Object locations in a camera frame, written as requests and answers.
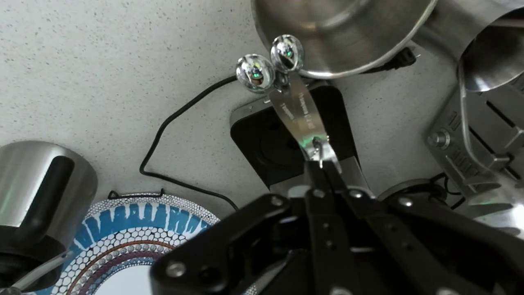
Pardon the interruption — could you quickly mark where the stainless steel pot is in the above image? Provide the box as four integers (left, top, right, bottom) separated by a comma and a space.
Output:
250, 0, 438, 83

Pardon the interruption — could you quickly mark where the thin black power cable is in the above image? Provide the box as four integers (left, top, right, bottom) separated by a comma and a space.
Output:
137, 48, 419, 214

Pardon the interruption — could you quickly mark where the shiny steel measuring spoon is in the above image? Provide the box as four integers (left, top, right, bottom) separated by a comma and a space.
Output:
234, 53, 329, 161
268, 34, 332, 161

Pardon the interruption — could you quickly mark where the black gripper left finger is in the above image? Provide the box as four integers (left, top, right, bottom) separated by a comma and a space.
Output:
149, 161, 356, 295

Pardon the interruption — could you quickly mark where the shiny steel vessel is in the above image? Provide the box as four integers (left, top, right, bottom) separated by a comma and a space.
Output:
412, 0, 524, 96

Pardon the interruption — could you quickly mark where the blue patterned plate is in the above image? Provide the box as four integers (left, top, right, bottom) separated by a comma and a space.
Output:
32, 193, 221, 295

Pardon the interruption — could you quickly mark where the grey metal appliance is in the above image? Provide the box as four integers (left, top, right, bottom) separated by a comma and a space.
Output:
424, 71, 524, 238

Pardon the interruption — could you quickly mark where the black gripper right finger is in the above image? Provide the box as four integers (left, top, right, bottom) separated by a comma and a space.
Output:
325, 165, 524, 295

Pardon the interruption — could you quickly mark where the flat black device silver rim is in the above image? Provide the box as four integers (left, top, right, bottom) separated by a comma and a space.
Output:
227, 84, 366, 197

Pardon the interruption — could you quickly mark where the steel cylinder cup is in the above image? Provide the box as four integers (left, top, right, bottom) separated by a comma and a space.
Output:
0, 140, 99, 293

